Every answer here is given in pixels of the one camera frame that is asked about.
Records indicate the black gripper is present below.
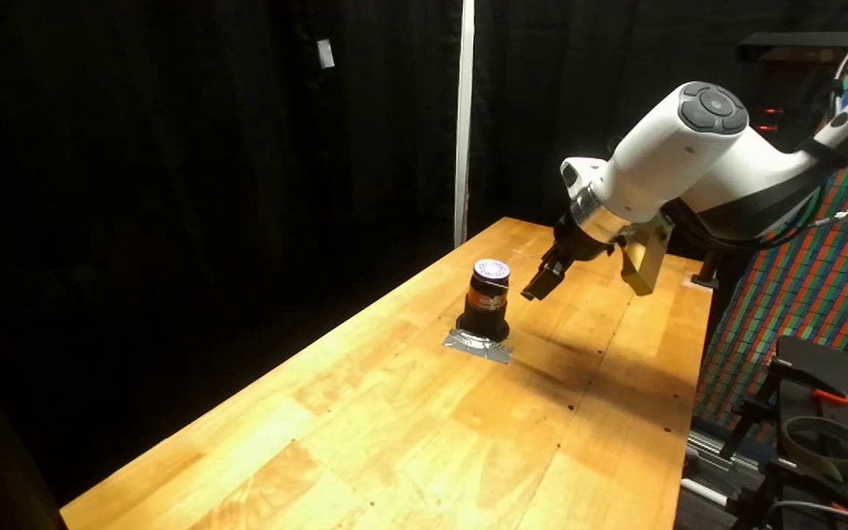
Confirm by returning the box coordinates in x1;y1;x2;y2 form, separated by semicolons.
518;213;618;303

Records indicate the dark upside-down cup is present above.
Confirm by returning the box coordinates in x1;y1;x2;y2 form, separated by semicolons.
462;257;511;337

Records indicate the silver tape patch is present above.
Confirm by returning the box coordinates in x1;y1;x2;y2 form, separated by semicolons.
442;327;515;369

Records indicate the white vertical pole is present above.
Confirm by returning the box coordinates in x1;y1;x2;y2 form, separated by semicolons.
449;0;480;247

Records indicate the colourful striped panel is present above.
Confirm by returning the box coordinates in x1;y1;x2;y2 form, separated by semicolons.
701;19;848;430

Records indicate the black side cart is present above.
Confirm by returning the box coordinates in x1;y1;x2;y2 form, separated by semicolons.
723;337;848;530

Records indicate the tape roll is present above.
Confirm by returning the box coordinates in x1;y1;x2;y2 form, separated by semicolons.
779;413;848;483

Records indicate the tan wrist camera box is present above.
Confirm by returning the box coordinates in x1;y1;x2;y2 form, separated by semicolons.
620;216;677;297

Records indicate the aluminium rail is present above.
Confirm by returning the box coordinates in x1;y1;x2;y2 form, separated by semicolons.
680;428;741;508

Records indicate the orange handled clamp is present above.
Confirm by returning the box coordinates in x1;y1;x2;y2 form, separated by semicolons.
810;385;848;409

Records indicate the black camera stand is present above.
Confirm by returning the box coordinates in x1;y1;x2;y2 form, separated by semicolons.
688;29;848;293

